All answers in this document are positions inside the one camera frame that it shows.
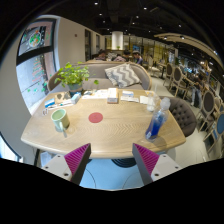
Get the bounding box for group of ceiling lights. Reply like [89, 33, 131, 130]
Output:
[93, 1, 188, 41]

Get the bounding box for framed food poster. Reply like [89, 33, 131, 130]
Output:
[18, 20, 56, 56]

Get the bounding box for flat round red coaster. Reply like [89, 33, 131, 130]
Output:
[88, 111, 104, 124]

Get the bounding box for pale green mug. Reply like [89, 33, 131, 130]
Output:
[50, 108, 71, 132]

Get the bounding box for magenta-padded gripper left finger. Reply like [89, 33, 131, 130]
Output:
[41, 143, 92, 186]

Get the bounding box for small light blue pack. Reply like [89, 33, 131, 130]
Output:
[70, 92, 83, 105]

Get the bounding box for blue and white box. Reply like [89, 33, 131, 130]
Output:
[44, 98, 57, 108]

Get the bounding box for dark tufted armchair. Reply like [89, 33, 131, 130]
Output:
[159, 96, 198, 138]

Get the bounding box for green potted plant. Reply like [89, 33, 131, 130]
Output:
[54, 61, 100, 98]

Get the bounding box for person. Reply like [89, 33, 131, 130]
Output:
[132, 50, 144, 66]
[94, 49, 108, 62]
[190, 74, 204, 108]
[113, 49, 132, 63]

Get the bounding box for group of round-backed chairs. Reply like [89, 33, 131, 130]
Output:
[163, 61, 224, 158]

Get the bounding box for clear bottle with blue label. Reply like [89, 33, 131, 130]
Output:
[145, 97, 171, 140]

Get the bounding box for grey curved sofa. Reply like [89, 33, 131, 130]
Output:
[47, 60, 153, 93]

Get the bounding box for wooden tissue box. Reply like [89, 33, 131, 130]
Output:
[106, 87, 120, 104]

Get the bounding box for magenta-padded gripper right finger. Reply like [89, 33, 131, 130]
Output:
[132, 143, 183, 186]

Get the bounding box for white paper sheets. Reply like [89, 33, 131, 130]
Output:
[81, 89, 109, 100]

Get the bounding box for clear glass with straw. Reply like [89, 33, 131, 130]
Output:
[146, 83, 160, 113]

